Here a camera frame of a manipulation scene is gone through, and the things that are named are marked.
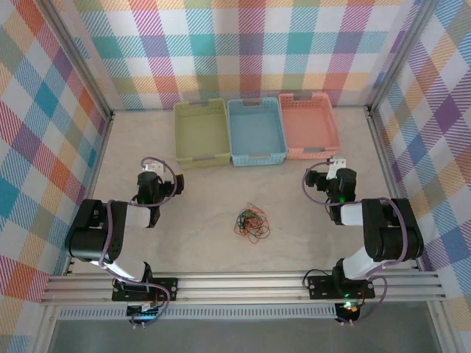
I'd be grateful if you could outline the thin dark green cable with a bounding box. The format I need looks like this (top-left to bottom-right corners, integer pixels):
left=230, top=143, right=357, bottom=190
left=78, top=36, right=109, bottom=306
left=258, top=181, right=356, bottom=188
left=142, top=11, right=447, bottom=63
left=236, top=208, right=264, bottom=236

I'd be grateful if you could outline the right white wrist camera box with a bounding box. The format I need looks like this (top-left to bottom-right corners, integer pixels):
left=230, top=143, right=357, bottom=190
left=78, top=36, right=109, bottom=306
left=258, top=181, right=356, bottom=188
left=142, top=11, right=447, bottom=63
left=328, top=155, right=347, bottom=180

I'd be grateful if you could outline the pink plastic basket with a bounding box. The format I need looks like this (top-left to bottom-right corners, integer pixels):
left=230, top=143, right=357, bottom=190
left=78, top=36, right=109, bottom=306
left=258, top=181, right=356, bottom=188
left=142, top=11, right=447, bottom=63
left=278, top=92, right=341, bottom=161

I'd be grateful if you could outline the blue plastic basket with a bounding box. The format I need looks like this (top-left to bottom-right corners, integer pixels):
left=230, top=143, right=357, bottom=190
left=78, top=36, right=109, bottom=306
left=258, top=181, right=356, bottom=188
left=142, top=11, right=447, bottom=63
left=226, top=97, right=288, bottom=167

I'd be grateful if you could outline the aluminium side rail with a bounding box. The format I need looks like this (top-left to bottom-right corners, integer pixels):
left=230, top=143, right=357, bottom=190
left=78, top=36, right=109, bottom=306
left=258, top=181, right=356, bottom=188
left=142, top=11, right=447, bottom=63
left=63, top=112, right=116, bottom=277
left=366, top=106, right=422, bottom=272

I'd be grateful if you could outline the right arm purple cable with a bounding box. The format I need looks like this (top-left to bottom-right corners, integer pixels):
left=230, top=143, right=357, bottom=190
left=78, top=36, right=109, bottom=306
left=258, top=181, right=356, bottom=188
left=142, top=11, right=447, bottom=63
left=301, top=158, right=410, bottom=327

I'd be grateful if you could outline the aluminium upright post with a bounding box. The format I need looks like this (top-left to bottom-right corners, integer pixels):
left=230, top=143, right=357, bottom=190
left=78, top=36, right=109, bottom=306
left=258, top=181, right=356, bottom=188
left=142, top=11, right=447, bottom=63
left=43, top=0, right=116, bottom=119
left=366, top=0, right=437, bottom=113

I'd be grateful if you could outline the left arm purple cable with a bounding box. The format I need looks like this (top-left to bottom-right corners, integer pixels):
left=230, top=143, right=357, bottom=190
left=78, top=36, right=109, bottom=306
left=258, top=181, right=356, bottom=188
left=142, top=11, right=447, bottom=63
left=98, top=156, right=177, bottom=328

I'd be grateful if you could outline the green terminal controller board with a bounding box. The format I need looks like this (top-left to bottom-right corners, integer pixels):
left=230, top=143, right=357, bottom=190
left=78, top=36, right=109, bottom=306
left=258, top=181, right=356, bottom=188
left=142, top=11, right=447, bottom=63
left=127, top=300, right=165, bottom=321

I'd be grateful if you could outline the grey slotted cable duct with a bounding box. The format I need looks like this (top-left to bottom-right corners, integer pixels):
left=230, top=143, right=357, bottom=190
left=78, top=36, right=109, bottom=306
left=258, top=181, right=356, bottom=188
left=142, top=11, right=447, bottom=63
left=57, top=305, right=339, bottom=321

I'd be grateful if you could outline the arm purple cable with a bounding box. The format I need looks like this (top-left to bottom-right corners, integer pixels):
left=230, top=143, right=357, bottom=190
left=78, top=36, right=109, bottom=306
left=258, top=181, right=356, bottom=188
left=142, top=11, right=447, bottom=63
left=301, top=158, right=410, bottom=327
left=98, top=156, right=177, bottom=328

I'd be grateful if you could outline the green plastic basket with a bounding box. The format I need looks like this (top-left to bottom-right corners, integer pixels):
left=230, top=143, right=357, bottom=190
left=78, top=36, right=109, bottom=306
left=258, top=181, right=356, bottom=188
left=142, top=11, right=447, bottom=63
left=173, top=98, right=232, bottom=170

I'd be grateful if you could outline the small lit controller board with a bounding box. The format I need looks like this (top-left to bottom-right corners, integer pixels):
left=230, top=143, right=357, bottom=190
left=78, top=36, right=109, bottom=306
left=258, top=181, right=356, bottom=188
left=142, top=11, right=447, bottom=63
left=336, top=300, right=361, bottom=321

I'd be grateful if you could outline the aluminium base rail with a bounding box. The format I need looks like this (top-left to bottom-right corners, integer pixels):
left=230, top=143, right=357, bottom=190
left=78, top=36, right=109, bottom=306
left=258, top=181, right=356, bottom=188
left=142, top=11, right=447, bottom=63
left=39, top=271, right=449, bottom=307

